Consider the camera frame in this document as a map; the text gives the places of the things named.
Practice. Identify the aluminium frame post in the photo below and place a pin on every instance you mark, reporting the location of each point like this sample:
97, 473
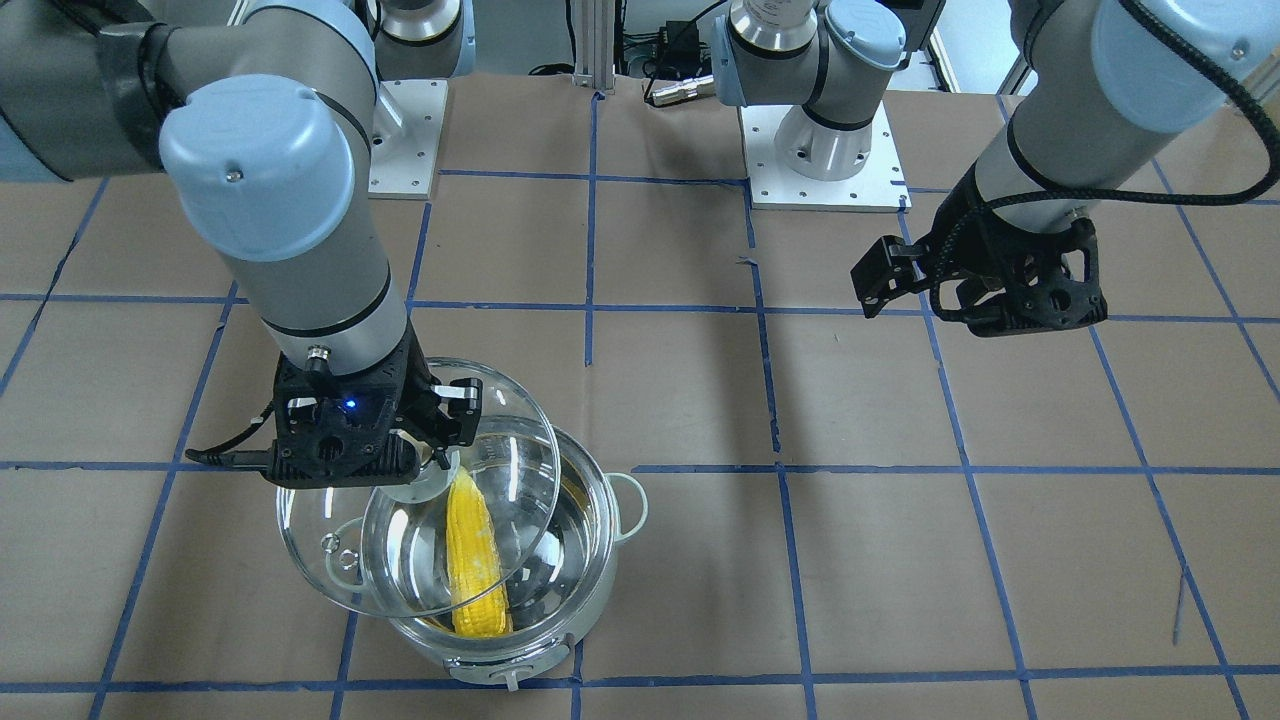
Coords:
597, 28

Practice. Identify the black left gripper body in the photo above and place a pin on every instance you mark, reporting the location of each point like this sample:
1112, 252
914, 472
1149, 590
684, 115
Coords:
950, 245

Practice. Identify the pale green steel pot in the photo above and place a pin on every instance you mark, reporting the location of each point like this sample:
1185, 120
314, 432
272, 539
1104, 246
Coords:
557, 527

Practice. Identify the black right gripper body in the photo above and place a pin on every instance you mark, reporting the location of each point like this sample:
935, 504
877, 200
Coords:
414, 387

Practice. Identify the yellow corn cob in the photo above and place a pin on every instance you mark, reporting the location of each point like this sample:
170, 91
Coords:
475, 574

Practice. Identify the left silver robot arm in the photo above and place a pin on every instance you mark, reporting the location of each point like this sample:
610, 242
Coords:
1117, 82

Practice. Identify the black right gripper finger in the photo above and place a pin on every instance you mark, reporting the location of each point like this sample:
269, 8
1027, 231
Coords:
441, 444

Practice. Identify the glass pot lid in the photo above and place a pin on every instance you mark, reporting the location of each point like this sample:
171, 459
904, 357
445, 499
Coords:
420, 490

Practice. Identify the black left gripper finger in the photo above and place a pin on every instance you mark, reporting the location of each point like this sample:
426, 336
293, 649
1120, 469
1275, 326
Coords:
875, 292

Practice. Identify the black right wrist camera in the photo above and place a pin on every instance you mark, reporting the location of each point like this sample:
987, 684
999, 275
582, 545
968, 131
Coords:
330, 431

